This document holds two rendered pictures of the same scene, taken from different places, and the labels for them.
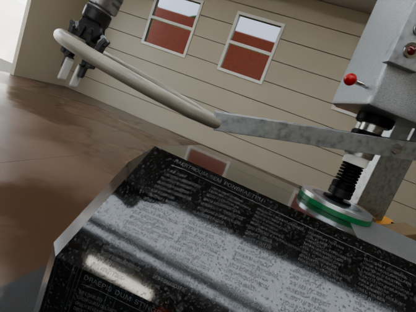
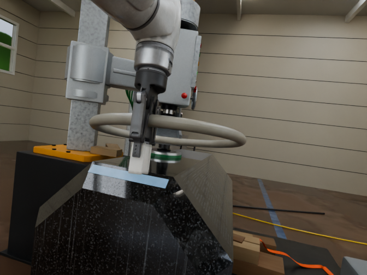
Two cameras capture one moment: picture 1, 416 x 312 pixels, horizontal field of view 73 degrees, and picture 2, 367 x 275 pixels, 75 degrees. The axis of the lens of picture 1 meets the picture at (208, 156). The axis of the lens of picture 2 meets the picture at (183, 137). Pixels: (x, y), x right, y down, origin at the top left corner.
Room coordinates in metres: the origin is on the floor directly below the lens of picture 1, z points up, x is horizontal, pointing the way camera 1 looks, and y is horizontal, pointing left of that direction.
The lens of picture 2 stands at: (0.77, 1.02, 1.06)
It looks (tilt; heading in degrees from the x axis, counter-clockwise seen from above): 3 degrees down; 269
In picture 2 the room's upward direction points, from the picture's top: 7 degrees clockwise
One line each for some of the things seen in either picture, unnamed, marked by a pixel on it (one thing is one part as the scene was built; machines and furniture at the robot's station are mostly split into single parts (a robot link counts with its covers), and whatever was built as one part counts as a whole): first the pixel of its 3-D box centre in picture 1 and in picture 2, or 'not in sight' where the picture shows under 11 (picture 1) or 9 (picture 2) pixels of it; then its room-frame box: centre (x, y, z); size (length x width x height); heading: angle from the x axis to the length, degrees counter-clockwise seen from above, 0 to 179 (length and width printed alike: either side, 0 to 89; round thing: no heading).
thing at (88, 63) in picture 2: not in sight; (117, 73); (1.33, -0.92, 1.41); 0.74 x 0.34 x 0.25; 20
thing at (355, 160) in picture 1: (356, 158); not in sight; (0.86, -0.42, 1.04); 0.07 x 0.07 x 0.04
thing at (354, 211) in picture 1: (335, 201); (163, 151); (0.86, -0.42, 0.89); 0.21 x 0.21 x 0.01
